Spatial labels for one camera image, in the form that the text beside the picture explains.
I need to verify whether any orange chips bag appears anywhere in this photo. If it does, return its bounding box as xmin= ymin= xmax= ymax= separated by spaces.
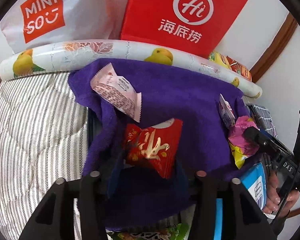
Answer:
xmin=226 ymin=56 xmax=252 ymax=81

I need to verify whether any grey checked fabric bundle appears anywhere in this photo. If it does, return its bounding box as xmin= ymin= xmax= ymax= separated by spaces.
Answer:
xmin=247 ymin=103 xmax=278 ymax=139

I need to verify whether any pink Lotso candy packet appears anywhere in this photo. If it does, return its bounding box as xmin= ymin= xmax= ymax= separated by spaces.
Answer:
xmin=219 ymin=94 xmax=236 ymax=129

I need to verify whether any purple towel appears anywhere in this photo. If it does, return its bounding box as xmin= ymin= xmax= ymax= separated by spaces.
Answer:
xmin=68 ymin=59 xmax=260 ymax=231

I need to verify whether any brown wooden door frame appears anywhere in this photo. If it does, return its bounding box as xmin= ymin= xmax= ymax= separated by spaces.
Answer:
xmin=250 ymin=12 xmax=298 ymax=83

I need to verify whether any red snack packet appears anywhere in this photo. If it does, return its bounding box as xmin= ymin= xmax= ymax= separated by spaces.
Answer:
xmin=122 ymin=118 xmax=183 ymax=179

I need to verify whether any striped quilted mattress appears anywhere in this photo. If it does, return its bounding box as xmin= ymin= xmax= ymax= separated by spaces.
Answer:
xmin=0 ymin=73 xmax=88 ymax=239

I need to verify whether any magenta snack packet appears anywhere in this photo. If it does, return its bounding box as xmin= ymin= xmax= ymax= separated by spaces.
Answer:
xmin=228 ymin=116 xmax=259 ymax=169

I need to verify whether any yellow chips bag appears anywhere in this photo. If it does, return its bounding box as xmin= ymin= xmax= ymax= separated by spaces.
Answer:
xmin=208 ymin=51 xmax=231 ymax=70

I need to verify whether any white Miniso plastic bag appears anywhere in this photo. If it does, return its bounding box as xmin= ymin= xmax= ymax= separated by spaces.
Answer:
xmin=0 ymin=0 xmax=127 ymax=53

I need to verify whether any green snack packet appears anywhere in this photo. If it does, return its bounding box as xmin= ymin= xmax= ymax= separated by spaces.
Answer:
xmin=107 ymin=223 xmax=189 ymax=240

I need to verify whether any red Haidilao paper bag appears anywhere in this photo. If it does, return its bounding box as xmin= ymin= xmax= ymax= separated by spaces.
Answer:
xmin=120 ymin=0 xmax=248 ymax=57

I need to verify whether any blue tissue box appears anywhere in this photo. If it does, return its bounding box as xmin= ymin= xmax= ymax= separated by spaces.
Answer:
xmin=213 ymin=163 xmax=266 ymax=240

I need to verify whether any rolled fruit-print mat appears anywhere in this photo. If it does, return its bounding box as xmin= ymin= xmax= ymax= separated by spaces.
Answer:
xmin=0 ymin=40 xmax=262 ymax=99

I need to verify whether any pale pink snack packet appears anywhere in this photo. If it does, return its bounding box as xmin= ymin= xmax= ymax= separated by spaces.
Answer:
xmin=90 ymin=63 xmax=142 ymax=122

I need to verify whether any person's right hand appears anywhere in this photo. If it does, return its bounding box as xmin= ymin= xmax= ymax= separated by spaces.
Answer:
xmin=263 ymin=171 xmax=300 ymax=218

